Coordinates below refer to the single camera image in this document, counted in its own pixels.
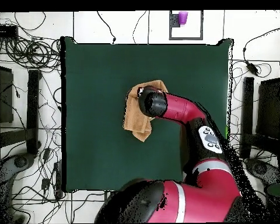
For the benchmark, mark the tan terry towel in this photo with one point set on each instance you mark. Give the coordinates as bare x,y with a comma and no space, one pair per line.
135,116

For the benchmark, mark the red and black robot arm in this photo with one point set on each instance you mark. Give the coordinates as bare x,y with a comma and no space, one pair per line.
182,109

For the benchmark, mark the flat black box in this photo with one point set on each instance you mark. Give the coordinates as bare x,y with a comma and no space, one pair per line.
3,31

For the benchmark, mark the dark green table cloth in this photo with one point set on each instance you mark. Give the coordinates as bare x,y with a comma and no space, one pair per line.
95,140

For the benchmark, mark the purple plastic cup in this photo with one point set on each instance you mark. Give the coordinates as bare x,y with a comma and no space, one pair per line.
183,18

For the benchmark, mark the bright green tag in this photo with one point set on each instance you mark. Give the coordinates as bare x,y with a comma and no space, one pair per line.
226,133

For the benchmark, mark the black stand base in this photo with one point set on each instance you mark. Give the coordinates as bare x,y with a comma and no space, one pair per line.
33,112
247,112

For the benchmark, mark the small black power adapter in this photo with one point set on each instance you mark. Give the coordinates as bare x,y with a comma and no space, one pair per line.
45,183
47,154

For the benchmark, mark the black power strip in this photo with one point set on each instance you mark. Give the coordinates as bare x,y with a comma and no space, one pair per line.
58,179

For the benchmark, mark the large black box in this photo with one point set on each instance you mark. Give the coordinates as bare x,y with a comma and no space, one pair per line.
269,109
2,98

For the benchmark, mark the grey square floor frame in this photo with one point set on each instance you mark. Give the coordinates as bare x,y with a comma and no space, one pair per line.
186,38

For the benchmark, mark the dark pedestal foot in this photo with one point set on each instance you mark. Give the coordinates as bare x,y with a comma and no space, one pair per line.
261,169
21,162

